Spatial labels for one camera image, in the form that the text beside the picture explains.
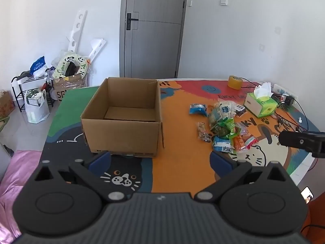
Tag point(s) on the brown box with plastic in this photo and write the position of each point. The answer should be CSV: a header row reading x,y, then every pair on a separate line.
x,y
5,104

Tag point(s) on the orange cloth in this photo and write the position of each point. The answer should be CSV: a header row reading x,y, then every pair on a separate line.
x,y
316,216

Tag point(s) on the white bracket board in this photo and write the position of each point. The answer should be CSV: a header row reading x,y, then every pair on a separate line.
x,y
96,47

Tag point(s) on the white power strip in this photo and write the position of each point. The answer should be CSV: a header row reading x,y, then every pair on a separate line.
x,y
280,90

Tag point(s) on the white cake snack packet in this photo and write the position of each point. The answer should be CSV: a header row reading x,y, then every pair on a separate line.
x,y
222,111

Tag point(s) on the blue plastic bag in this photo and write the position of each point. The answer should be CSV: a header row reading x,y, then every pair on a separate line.
x,y
38,64

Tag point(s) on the smartphone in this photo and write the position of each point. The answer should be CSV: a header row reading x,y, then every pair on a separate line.
x,y
307,195

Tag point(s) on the dark green snack packet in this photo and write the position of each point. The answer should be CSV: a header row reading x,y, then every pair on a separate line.
x,y
217,130

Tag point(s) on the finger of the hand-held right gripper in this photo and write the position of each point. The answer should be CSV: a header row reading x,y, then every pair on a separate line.
x,y
294,139

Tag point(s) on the green tissue box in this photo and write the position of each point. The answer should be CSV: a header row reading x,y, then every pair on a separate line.
x,y
261,105

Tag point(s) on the blue white snack packet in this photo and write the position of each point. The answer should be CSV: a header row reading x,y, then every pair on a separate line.
x,y
223,144

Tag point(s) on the red white snack packet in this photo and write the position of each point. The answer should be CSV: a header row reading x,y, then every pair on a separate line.
x,y
251,141

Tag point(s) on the grey door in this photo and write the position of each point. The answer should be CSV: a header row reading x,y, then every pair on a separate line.
x,y
152,43

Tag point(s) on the colourful cartoon table mat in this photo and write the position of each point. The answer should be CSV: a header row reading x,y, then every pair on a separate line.
x,y
182,144

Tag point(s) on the pink blanket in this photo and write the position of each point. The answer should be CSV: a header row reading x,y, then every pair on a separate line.
x,y
15,183

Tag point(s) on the orange snack packet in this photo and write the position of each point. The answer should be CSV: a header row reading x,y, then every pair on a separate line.
x,y
238,143

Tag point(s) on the grey sofa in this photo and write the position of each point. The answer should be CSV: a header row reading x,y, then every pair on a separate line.
x,y
4,162

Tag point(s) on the black shoe rack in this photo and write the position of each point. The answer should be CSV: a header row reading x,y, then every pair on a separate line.
x,y
19,86

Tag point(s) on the tall white perforated board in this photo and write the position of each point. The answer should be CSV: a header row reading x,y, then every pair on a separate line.
x,y
77,30

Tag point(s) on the brown bar clear packet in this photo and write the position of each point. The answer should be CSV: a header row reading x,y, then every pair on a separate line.
x,y
202,132

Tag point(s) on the taped brown cardboard box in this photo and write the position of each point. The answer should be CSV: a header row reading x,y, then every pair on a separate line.
x,y
68,85

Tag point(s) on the white light switch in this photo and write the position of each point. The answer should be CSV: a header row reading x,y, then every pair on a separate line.
x,y
224,1

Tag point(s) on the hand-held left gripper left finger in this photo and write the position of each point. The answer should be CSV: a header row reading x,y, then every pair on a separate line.
x,y
100,161

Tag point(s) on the white shopping bag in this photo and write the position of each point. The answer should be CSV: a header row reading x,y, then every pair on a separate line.
x,y
36,109

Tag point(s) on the yellow tape roll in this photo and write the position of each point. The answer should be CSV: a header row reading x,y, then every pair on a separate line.
x,y
234,82

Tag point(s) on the blue silver snack packet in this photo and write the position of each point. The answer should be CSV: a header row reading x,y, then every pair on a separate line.
x,y
197,109

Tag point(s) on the pink clear snack packet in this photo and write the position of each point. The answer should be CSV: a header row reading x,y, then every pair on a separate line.
x,y
244,131

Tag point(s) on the green cartoon floor rug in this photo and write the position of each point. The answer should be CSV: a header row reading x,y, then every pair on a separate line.
x,y
3,124

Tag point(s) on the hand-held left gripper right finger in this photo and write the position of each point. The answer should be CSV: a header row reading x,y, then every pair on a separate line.
x,y
221,164

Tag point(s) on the black charger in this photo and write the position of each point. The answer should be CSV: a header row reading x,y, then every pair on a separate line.
x,y
289,100

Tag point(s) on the bright green snack packet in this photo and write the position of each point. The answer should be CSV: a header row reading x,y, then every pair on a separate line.
x,y
229,124

